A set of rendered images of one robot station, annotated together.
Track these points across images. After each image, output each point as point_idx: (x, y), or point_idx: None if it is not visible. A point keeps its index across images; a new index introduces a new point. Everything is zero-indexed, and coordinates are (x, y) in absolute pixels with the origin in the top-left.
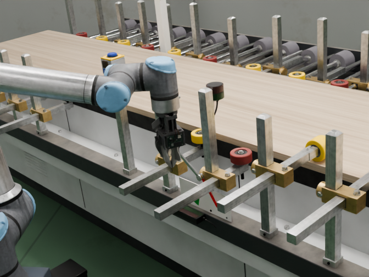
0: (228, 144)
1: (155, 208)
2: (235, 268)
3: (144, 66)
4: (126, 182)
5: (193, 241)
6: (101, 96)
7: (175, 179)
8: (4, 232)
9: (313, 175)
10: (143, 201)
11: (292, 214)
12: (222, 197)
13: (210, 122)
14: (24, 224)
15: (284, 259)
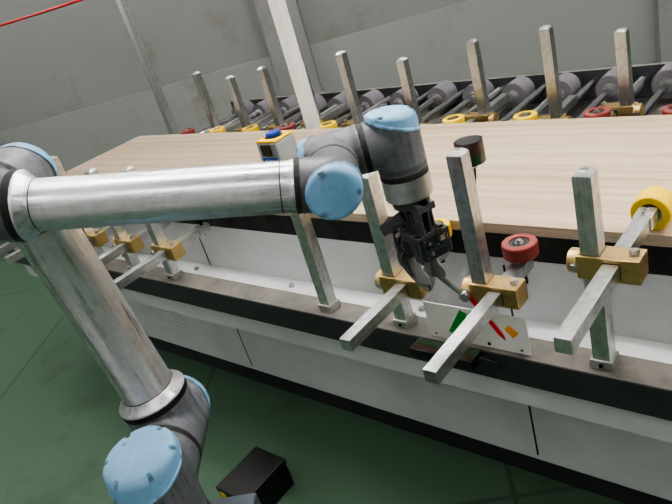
0: None
1: (381, 353)
2: (513, 414)
3: (365, 129)
4: (329, 324)
5: (434, 386)
6: (315, 194)
7: None
8: (178, 462)
9: (651, 254)
10: (359, 347)
11: (613, 321)
12: (511, 319)
13: (473, 203)
14: (203, 434)
15: (649, 400)
